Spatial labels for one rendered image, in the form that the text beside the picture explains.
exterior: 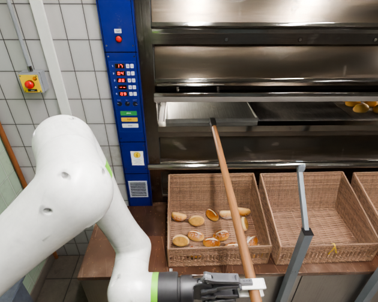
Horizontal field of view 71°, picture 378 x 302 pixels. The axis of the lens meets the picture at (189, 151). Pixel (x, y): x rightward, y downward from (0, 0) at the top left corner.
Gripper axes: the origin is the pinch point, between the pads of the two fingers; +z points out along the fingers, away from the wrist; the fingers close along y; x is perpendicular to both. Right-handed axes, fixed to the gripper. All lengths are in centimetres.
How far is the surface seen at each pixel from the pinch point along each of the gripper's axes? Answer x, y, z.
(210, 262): -46, 57, -3
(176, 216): -77, 54, -22
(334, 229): -68, 58, 76
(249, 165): -58, 1, 13
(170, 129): -96, 2, -25
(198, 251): -46, 48, -10
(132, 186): -93, 42, -51
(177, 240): -59, 54, -21
